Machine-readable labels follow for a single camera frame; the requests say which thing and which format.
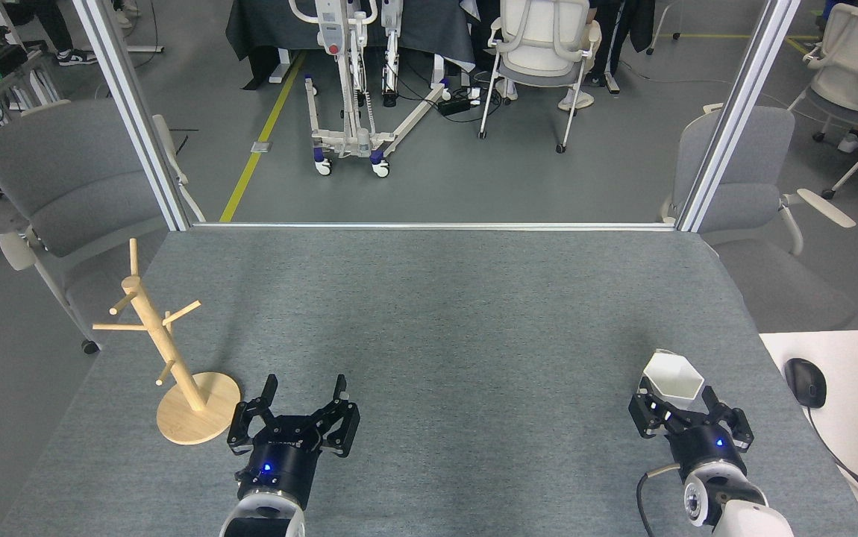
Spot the silver frame post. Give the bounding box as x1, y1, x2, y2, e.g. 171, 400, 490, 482
674, 0, 803, 233
71, 0, 207, 232

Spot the white stand on wheels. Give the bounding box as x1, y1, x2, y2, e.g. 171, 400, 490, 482
287, 0, 452, 178

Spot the dark cloth covered table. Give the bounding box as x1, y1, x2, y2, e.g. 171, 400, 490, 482
225, 0, 476, 90

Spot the wooden cup rack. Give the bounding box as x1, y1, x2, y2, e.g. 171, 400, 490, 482
93, 239, 241, 446

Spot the black mouse cable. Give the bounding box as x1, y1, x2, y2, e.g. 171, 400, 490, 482
806, 406, 858, 523

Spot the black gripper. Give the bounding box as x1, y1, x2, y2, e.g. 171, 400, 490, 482
628, 377, 755, 479
227, 374, 361, 512

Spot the black computer mouse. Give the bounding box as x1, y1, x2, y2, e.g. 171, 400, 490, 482
784, 358, 827, 409

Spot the grey armchair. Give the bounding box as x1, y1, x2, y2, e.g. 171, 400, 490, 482
0, 99, 207, 355
659, 104, 858, 333

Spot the silver table edge rail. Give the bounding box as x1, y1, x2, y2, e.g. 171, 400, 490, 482
190, 221, 677, 232

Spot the white hexagonal cup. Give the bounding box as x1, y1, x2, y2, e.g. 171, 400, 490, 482
642, 349, 704, 407

